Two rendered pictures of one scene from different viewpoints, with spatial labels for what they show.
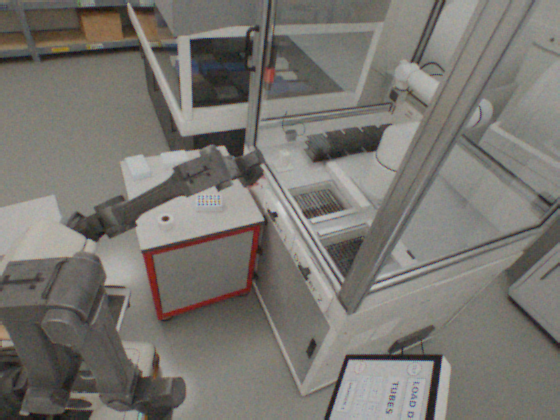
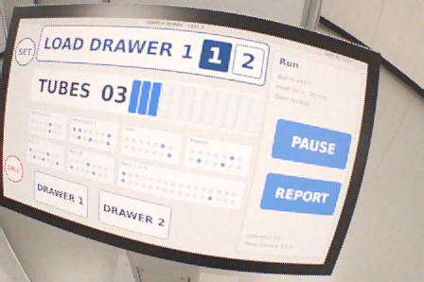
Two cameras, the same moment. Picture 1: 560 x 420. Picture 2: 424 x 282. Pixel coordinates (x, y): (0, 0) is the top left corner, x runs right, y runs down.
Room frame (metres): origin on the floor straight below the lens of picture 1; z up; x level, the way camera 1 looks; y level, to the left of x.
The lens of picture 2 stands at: (0.27, 0.00, 1.46)
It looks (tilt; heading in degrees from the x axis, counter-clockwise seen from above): 50 degrees down; 253
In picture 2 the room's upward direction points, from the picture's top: 8 degrees clockwise
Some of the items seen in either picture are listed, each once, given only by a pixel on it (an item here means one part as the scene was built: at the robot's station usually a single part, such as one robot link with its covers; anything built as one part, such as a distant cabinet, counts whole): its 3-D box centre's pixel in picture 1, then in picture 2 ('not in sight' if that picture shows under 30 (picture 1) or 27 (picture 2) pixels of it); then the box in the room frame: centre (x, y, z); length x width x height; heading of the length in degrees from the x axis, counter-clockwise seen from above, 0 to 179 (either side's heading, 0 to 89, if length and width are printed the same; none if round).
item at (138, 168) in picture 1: (138, 167); not in sight; (1.39, 0.73, 0.78); 0.15 x 0.10 x 0.04; 37
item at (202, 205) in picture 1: (209, 202); not in sight; (1.24, 0.32, 0.78); 0.12 x 0.08 x 0.04; 105
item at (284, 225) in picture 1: (278, 218); not in sight; (1.13, -0.03, 0.87); 0.29 x 0.02 x 0.11; 31
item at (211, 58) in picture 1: (228, 14); not in sight; (2.77, 0.57, 1.13); 1.78 x 1.14 x 0.45; 31
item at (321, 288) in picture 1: (310, 274); not in sight; (0.86, -0.19, 0.87); 0.29 x 0.02 x 0.11; 31
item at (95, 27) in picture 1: (100, 23); not in sight; (4.23, 2.37, 0.28); 0.41 x 0.32 x 0.28; 128
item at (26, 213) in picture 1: (50, 273); not in sight; (0.93, 1.05, 0.38); 0.30 x 0.30 x 0.76; 38
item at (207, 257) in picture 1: (191, 236); not in sight; (1.32, 0.44, 0.38); 0.62 x 0.58 x 0.76; 31
